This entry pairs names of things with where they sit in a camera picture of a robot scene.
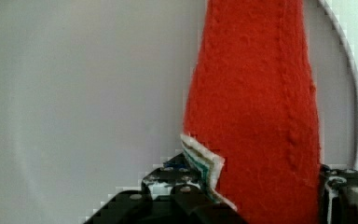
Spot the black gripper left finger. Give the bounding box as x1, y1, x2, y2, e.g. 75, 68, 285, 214
84, 154, 246, 224

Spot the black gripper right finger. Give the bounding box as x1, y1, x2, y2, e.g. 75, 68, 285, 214
319, 165, 358, 224

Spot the red plush ketchup bottle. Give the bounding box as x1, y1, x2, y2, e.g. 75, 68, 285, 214
181, 0, 320, 224

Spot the grey oval plate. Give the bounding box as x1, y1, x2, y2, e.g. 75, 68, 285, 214
0, 0, 358, 224

